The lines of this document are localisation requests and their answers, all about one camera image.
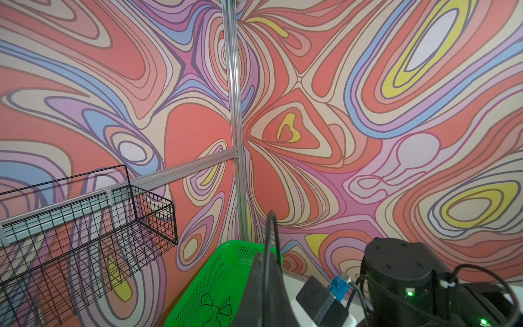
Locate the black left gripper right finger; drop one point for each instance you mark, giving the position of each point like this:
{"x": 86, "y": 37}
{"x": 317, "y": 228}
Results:
{"x": 278, "y": 310}

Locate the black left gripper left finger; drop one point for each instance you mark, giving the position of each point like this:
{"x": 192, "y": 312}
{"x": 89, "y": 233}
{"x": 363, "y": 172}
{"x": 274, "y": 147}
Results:
{"x": 250, "y": 310}

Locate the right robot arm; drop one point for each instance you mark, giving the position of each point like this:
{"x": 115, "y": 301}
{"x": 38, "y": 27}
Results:
{"x": 409, "y": 285}

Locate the right green plastic basket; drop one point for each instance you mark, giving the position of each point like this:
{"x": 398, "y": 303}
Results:
{"x": 214, "y": 296}

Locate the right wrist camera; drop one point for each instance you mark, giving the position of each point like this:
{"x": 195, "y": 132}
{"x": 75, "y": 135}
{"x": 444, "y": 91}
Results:
{"x": 315, "y": 305}

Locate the black wire wall basket back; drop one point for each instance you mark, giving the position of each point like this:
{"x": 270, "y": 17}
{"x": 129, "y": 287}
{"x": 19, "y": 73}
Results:
{"x": 84, "y": 250}

